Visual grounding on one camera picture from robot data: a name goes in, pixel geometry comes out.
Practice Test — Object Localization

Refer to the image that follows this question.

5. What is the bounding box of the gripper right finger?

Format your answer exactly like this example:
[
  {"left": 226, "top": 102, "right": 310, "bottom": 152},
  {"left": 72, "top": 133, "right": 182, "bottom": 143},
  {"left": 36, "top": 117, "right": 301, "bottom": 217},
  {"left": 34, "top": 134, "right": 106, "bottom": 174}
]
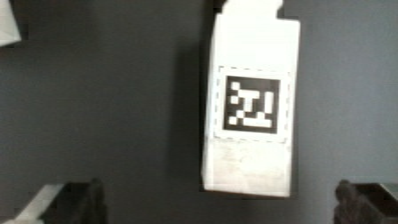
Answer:
[{"left": 335, "top": 180, "right": 398, "bottom": 224}]

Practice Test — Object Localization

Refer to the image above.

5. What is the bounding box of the white table leg with tag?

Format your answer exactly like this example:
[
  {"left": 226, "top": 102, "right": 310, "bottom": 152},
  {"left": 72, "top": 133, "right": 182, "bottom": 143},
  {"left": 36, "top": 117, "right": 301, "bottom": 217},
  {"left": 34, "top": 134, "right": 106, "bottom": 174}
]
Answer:
[{"left": 201, "top": 0, "right": 301, "bottom": 198}]

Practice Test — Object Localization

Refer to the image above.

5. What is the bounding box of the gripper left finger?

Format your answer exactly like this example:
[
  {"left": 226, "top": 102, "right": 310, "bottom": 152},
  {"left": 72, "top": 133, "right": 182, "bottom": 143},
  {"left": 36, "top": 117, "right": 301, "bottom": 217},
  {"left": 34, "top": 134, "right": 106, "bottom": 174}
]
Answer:
[{"left": 11, "top": 179, "right": 109, "bottom": 224}]

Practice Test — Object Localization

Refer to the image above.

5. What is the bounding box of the white leg centre right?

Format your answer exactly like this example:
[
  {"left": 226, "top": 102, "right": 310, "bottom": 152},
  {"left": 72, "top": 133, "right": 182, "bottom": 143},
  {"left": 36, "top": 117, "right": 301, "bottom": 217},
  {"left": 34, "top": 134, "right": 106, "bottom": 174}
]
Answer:
[{"left": 0, "top": 0, "right": 22, "bottom": 47}]

